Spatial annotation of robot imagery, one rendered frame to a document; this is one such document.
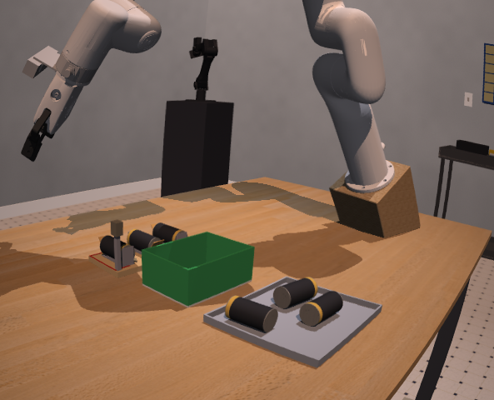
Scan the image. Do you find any green open-top box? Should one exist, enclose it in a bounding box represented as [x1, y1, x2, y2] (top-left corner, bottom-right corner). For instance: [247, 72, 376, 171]
[142, 232, 255, 308]

